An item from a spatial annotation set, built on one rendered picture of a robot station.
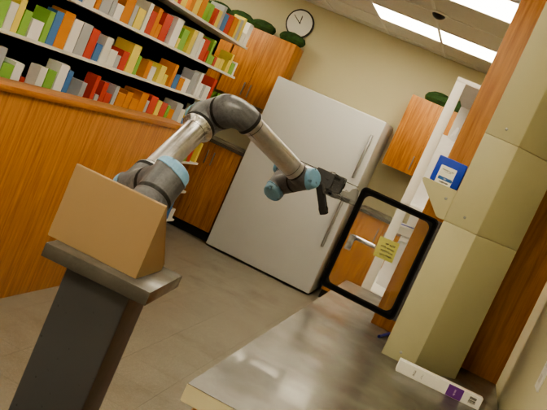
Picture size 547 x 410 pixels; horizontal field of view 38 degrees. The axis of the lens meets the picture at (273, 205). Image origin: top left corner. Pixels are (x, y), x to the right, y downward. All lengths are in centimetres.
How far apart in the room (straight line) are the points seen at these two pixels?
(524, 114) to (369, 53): 581
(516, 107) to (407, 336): 79
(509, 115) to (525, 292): 70
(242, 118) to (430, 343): 95
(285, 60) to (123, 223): 601
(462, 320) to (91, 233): 121
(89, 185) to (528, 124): 133
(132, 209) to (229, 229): 562
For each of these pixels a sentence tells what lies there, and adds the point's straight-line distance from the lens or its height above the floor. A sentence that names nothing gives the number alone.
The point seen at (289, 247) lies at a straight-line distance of 766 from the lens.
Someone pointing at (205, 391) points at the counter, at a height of 94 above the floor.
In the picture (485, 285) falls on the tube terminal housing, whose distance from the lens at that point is 268.
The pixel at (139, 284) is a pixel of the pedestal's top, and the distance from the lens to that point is 219.
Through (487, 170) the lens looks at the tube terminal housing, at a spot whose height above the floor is 161.
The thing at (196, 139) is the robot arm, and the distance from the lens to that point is 265.
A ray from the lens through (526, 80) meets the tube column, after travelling 259.
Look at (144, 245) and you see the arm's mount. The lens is 221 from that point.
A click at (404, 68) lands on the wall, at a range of 826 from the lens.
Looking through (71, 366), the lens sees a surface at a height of 63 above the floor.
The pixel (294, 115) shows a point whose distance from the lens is 767.
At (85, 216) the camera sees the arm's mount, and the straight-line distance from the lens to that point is 227.
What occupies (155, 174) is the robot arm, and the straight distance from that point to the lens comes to 235.
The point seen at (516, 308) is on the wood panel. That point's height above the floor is 122.
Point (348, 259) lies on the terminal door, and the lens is 294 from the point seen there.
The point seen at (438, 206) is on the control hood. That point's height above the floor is 144.
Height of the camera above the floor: 152
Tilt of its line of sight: 7 degrees down
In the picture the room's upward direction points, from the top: 24 degrees clockwise
